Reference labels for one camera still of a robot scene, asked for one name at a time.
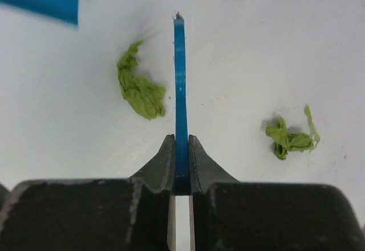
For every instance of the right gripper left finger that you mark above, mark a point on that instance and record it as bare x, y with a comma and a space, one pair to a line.
136, 213

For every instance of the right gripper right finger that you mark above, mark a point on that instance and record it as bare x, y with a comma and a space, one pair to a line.
226, 214

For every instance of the blue hand brush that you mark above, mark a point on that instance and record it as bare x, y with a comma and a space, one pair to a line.
182, 177

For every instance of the green paper scrap right cluster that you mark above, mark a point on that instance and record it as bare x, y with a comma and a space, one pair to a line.
285, 141

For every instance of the green paper scrap far corner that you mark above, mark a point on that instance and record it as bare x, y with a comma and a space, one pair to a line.
144, 96

